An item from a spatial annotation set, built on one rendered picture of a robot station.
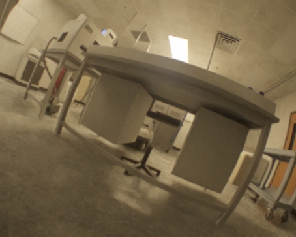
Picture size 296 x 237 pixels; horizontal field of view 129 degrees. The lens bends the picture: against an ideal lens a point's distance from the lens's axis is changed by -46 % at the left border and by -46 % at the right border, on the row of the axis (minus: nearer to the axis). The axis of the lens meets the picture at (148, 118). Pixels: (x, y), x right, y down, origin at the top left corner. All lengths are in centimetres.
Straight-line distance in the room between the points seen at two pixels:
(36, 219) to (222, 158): 125
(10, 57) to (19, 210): 424
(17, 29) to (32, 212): 441
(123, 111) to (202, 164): 84
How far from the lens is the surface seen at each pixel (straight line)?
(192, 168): 114
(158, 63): 96
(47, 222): 64
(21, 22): 467
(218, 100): 91
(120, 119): 124
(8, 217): 65
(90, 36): 201
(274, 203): 188
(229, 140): 117
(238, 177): 301
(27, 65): 403
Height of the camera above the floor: 53
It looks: level
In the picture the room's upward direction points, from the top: 23 degrees clockwise
